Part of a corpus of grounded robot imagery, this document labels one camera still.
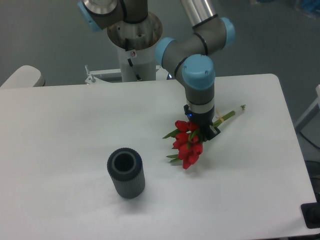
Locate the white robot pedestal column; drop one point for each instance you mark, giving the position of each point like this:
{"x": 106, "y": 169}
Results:
{"x": 137, "y": 65}

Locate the red tulip bouquet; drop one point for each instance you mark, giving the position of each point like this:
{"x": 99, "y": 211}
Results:
{"x": 189, "y": 144}

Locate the black device at table edge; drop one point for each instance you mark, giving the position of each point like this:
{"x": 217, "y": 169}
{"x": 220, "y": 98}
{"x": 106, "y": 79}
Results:
{"x": 311, "y": 215}

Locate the white furniture frame right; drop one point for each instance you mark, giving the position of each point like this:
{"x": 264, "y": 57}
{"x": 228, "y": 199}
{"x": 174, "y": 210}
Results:
{"x": 307, "y": 116}

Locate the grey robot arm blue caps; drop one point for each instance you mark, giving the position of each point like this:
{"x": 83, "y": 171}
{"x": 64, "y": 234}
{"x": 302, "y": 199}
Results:
{"x": 137, "y": 35}

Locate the dark grey ribbed vase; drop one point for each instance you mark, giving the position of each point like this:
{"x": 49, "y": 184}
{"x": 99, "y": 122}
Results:
{"x": 125, "y": 167}

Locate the white metal base bracket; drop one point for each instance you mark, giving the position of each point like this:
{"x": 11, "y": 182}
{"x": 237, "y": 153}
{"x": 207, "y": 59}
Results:
{"x": 114, "y": 75}

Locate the beige chair back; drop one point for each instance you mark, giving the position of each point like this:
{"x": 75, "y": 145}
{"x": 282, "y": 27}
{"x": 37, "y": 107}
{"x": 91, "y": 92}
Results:
{"x": 24, "y": 77}

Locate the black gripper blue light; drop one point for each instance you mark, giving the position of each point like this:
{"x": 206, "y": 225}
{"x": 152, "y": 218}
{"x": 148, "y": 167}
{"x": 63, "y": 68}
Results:
{"x": 202, "y": 121}

